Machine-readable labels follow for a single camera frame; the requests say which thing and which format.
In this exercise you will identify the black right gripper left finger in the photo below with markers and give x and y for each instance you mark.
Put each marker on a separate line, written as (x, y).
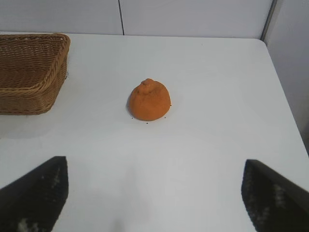
(33, 193)

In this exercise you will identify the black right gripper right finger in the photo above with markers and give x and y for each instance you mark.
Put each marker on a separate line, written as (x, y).
(275, 198)

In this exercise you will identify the bumpy orange fruit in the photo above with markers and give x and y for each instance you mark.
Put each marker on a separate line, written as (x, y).
(149, 101)

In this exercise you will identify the brown woven wicker basket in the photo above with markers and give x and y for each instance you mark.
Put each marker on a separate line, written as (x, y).
(24, 79)

